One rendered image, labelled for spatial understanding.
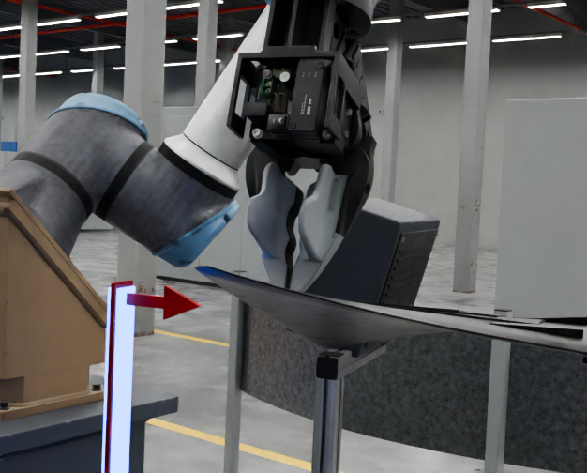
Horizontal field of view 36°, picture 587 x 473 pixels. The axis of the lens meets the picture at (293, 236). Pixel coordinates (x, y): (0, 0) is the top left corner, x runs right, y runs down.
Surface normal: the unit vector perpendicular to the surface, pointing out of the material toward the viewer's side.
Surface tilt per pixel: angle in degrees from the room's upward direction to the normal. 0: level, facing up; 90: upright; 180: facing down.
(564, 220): 90
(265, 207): 85
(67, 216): 79
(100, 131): 62
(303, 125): 72
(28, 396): 90
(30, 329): 90
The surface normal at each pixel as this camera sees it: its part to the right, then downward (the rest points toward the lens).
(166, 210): 0.00, 0.14
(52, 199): 0.68, -0.44
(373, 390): -0.64, 0.01
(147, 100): 0.78, 0.07
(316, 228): 0.93, 0.11
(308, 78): -0.33, -0.27
